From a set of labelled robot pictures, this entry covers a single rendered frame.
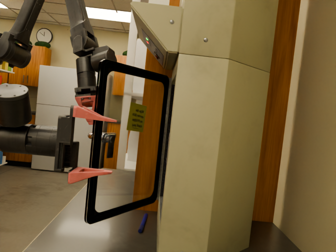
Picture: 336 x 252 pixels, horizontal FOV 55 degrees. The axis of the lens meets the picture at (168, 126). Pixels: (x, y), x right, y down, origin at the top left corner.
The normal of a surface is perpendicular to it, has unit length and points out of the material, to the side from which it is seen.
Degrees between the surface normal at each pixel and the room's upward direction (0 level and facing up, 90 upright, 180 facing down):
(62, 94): 90
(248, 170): 90
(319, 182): 90
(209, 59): 90
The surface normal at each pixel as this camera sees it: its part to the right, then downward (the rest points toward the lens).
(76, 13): -0.36, -0.25
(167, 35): 0.03, 0.06
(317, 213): -0.99, -0.11
